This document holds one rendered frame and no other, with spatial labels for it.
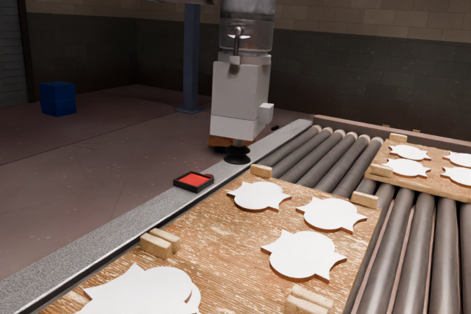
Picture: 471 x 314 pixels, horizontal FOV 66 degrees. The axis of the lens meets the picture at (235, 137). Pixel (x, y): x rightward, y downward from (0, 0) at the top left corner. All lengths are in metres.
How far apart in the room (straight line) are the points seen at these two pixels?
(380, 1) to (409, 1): 0.36
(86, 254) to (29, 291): 0.11
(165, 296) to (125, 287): 0.06
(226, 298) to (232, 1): 0.42
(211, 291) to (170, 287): 0.09
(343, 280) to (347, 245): 0.11
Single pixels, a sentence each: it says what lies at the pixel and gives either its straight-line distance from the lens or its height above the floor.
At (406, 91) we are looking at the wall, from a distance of 5.59.
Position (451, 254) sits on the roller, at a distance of 0.86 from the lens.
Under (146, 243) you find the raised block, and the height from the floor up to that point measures 0.95.
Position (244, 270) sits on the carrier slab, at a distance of 0.64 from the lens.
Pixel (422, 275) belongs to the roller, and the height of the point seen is 0.92.
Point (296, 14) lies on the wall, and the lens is 5.84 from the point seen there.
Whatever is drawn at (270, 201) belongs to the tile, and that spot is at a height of 0.95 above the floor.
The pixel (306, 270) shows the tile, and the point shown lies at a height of 0.95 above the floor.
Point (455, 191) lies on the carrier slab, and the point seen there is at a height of 0.94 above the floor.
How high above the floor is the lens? 1.32
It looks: 18 degrees down
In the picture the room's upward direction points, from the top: 4 degrees clockwise
